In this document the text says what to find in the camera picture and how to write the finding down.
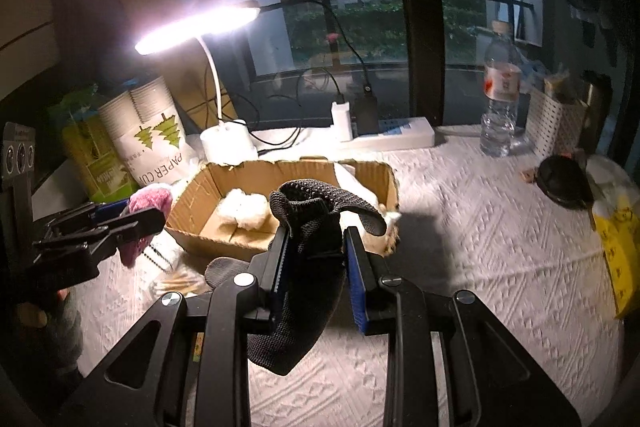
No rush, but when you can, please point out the pink sock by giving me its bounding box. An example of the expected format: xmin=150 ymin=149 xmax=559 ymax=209
xmin=120 ymin=186 xmax=173 ymax=269

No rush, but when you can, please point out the green snack bag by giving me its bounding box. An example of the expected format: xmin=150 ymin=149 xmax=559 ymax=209
xmin=47 ymin=86 xmax=135 ymax=204

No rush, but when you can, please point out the white charger plug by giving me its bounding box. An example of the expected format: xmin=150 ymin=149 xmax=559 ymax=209
xmin=331 ymin=102 xmax=354 ymax=142

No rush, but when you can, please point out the white desk lamp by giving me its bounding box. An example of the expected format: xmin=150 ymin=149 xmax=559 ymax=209
xmin=134 ymin=1 xmax=262 ymax=165

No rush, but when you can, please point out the black charger plug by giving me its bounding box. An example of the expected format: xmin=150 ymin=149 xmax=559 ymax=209
xmin=356 ymin=91 xmax=380 ymax=136

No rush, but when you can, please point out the white gauze roll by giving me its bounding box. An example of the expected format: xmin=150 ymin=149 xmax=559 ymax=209
xmin=334 ymin=162 xmax=375 ymax=204

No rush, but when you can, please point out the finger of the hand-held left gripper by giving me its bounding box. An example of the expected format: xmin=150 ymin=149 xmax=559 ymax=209
xmin=32 ymin=208 xmax=167 ymax=260
xmin=47 ymin=201 xmax=132 ymax=233

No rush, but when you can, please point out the clear water bottle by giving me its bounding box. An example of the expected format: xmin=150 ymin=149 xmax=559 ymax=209
xmin=479 ymin=21 xmax=524 ymax=158

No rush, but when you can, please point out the cardboard box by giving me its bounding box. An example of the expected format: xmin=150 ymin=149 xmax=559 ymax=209
xmin=165 ymin=158 xmax=402 ymax=258

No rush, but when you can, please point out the paper cup sleeve pack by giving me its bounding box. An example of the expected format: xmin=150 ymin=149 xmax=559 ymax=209
xmin=97 ymin=76 xmax=188 ymax=188

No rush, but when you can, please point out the dark grey knit glove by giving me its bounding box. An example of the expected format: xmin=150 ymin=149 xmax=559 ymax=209
xmin=205 ymin=257 xmax=252 ymax=294

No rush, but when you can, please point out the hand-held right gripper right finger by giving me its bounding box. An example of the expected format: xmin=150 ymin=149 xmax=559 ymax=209
xmin=344 ymin=227 xmax=582 ymax=427

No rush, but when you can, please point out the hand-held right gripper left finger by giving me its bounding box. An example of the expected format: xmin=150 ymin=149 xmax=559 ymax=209
xmin=60 ymin=227 xmax=292 ymax=427

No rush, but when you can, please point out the white power strip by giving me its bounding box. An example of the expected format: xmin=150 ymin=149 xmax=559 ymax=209
xmin=305 ymin=117 xmax=436 ymax=152

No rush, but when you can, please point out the white perforated pen holder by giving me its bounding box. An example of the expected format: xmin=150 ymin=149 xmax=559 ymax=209
xmin=525 ymin=84 xmax=591 ymax=158

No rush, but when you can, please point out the cotton swab bag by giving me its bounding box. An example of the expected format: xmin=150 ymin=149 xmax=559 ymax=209
xmin=149 ymin=267 xmax=212 ymax=299

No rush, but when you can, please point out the black power cable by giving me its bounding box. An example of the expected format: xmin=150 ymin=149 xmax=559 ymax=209
xmin=259 ymin=0 xmax=375 ymax=96

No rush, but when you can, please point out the black round case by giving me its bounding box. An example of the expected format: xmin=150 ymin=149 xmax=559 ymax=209
xmin=537 ymin=154 xmax=596 ymax=210

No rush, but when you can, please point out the dark grey knitted sock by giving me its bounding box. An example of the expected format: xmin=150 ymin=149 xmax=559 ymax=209
xmin=269 ymin=179 xmax=387 ymax=376

